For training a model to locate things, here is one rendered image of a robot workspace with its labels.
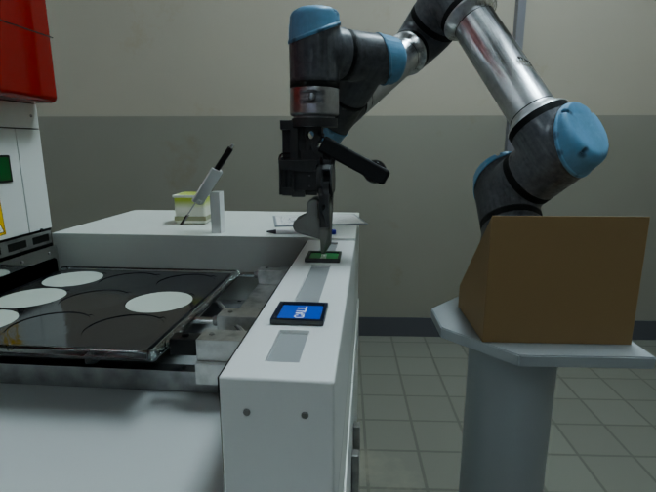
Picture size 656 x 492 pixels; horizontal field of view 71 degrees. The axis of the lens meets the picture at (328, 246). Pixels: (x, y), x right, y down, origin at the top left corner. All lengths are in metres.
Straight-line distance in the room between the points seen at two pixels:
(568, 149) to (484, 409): 0.49
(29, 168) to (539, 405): 1.05
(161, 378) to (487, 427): 0.60
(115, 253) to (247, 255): 0.28
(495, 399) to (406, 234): 1.88
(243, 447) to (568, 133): 0.69
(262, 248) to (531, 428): 0.60
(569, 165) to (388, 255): 1.95
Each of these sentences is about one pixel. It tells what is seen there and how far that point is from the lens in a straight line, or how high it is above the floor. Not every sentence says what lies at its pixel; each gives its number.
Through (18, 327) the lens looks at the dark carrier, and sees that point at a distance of 0.76.
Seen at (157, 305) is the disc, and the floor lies 0.90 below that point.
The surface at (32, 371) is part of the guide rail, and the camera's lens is 0.77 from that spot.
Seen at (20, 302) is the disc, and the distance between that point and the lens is 0.88.
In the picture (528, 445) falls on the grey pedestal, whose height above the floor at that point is 0.60.
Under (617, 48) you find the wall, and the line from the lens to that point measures 3.07.
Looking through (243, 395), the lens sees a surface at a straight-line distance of 0.40.
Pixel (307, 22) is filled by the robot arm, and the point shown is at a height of 1.31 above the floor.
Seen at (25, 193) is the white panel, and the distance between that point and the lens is 1.05.
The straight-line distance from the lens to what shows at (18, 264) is 1.02.
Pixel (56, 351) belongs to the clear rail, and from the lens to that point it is 0.65.
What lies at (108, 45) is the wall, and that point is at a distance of 3.02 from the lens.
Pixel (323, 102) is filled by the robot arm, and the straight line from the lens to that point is 0.70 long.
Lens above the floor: 1.14
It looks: 12 degrees down
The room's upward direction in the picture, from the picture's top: straight up
